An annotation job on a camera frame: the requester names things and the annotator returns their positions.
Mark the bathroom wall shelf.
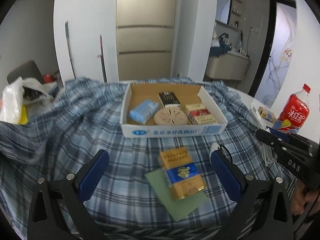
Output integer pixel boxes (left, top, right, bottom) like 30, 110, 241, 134
230, 0, 244, 30

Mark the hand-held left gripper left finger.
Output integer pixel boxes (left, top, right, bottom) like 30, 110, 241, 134
27, 149, 110, 240

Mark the blue tissue pack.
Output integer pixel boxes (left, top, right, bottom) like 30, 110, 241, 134
128, 99, 159, 124

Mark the blue towel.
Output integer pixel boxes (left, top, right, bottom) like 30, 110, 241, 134
209, 41, 229, 55

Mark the dark framed glass door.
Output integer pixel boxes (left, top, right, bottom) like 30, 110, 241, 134
249, 0, 298, 108

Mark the bathroom mirror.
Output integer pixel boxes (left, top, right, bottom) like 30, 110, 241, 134
216, 0, 233, 25

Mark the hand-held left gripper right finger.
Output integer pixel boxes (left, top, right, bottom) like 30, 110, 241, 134
210, 146, 293, 240

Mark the yellow and blue cigarette pack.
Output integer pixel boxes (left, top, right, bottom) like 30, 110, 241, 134
158, 149, 207, 201

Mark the black cigarette pack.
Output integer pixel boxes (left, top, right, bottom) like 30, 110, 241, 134
158, 91, 181, 108

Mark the yellow flat item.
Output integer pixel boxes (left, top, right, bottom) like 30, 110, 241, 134
19, 105, 29, 125

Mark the beige vanity cabinet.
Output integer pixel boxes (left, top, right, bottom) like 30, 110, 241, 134
205, 52, 250, 82

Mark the red tea bottle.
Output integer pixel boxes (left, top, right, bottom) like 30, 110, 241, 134
277, 84, 312, 133

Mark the gold refrigerator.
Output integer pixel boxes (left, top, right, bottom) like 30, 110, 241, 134
116, 0, 179, 82

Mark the red and white cigarette pack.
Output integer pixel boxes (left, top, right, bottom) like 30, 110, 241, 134
184, 103, 217, 125

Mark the blue snack packet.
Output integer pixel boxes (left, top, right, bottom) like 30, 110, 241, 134
271, 119, 299, 134

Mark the round beige slotted disc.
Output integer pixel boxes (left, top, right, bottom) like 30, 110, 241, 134
154, 104, 188, 125

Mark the shallow cardboard box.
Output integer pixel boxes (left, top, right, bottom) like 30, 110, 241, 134
119, 83, 228, 138

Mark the thin metal pole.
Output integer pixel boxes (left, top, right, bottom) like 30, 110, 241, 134
96, 34, 107, 83

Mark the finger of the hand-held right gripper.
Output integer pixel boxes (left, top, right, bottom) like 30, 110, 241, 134
282, 133, 315, 153
255, 129, 282, 153

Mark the green paper card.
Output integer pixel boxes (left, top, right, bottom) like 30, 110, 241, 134
146, 169, 209, 222

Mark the person's right hand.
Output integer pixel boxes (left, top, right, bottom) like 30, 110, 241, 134
291, 177, 320, 213

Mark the blue plaid cloth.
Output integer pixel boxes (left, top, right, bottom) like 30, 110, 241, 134
0, 76, 298, 240

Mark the small yellow box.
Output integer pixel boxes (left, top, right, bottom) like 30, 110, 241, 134
258, 106, 277, 123

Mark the white cable bundle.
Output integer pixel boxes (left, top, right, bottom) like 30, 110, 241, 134
260, 142, 278, 167

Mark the white plastic bag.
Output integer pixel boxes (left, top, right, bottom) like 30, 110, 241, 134
0, 77, 54, 124

